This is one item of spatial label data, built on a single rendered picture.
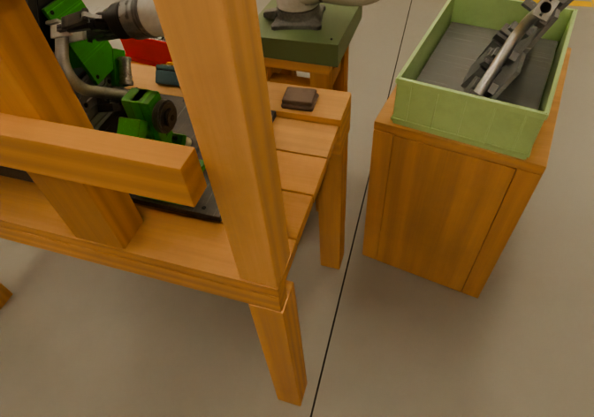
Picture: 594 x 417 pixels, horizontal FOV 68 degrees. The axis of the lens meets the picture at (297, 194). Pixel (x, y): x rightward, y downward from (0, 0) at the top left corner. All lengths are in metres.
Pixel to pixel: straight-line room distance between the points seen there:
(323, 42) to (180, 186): 0.99
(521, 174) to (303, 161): 0.66
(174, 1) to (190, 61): 0.08
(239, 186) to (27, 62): 0.39
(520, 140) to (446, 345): 0.89
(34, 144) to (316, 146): 0.71
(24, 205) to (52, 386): 0.94
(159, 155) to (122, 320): 1.46
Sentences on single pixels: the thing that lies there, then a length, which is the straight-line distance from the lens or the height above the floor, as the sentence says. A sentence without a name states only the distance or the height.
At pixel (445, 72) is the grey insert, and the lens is 1.61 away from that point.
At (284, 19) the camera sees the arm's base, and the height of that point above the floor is 0.96.
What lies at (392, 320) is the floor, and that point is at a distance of 1.92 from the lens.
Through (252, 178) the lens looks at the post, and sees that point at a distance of 0.69.
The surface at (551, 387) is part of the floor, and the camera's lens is 1.98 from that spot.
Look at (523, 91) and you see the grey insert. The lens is 1.59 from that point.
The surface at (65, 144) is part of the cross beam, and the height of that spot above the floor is 1.28.
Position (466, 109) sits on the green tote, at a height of 0.91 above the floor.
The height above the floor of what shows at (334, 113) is 0.90.
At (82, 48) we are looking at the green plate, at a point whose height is 1.16.
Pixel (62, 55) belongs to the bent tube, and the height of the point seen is 1.20.
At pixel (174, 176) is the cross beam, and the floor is 1.26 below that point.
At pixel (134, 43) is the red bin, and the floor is 0.88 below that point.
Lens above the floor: 1.72
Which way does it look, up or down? 49 degrees down
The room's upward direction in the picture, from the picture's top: 5 degrees counter-clockwise
